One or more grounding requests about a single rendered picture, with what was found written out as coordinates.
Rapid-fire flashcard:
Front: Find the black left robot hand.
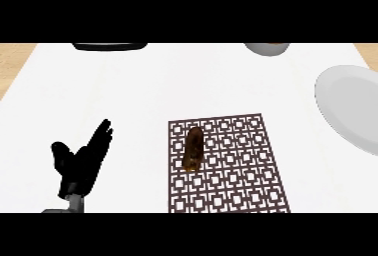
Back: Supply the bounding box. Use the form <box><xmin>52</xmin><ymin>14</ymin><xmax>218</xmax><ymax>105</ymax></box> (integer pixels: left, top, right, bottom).
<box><xmin>50</xmin><ymin>118</ymin><xmax>115</xmax><ymax>201</ymax></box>

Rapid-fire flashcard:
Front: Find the brown bell pepper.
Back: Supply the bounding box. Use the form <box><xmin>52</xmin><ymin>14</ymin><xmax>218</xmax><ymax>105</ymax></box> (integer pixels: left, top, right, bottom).
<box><xmin>179</xmin><ymin>126</ymin><xmax>206</xmax><ymax>173</ymax></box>

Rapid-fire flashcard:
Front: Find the brown patterned placemat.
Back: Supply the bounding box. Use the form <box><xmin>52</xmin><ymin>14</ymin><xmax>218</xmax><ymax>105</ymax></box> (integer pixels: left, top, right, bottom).
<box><xmin>166</xmin><ymin>112</ymin><xmax>292</xmax><ymax>214</ymax></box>

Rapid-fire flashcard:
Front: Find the white plate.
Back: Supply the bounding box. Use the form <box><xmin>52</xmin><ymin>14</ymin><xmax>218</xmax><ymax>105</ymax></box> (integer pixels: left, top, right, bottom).
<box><xmin>312</xmin><ymin>64</ymin><xmax>378</xmax><ymax>157</ymax></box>

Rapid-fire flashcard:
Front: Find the black flat appliance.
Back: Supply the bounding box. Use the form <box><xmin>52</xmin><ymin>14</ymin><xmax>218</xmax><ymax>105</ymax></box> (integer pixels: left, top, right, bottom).
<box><xmin>72</xmin><ymin>42</ymin><xmax>148</xmax><ymax>52</ymax></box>

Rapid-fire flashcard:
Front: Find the grey bowl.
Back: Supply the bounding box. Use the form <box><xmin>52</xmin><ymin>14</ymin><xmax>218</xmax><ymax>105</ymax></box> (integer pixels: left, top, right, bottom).
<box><xmin>243</xmin><ymin>42</ymin><xmax>290</xmax><ymax>57</ymax></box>

